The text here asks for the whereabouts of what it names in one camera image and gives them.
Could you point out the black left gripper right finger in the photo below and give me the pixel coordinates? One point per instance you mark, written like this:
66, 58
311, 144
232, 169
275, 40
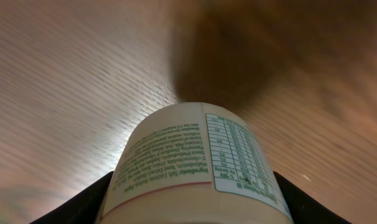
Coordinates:
303, 208

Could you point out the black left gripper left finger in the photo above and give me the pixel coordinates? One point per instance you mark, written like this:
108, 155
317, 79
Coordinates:
82, 208

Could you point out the green lid seasoning jar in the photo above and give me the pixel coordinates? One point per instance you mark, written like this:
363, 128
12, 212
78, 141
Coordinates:
193, 163

